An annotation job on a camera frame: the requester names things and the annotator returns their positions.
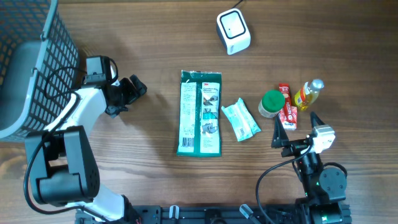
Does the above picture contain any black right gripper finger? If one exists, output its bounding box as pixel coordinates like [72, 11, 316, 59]
[271, 117, 289, 148]
[310, 111, 325, 128]

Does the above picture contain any yellow oil bottle silver cap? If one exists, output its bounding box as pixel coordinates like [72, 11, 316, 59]
[294, 79, 324, 111]

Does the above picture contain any green lid round jar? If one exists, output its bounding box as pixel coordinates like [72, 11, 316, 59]
[258, 90, 285, 118]

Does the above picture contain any red stick sachet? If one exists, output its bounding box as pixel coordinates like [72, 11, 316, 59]
[279, 83, 292, 120]

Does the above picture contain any green white gloves packet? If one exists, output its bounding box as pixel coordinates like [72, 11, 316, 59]
[177, 70, 222, 157]

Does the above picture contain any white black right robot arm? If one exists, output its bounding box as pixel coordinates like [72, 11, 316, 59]
[271, 112, 353, 224]

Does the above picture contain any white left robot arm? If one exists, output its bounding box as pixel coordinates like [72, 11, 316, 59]
[23, 55, 147, 223]

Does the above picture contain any white barcode scanner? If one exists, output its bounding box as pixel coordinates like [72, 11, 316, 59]
[216, 8, 251, 55]

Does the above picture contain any grey plastic mesh basket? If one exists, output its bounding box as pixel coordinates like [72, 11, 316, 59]
[1, 0, 80, 142]

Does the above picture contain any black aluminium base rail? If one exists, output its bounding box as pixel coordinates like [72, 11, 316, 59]
[75, 203, 352, 224]

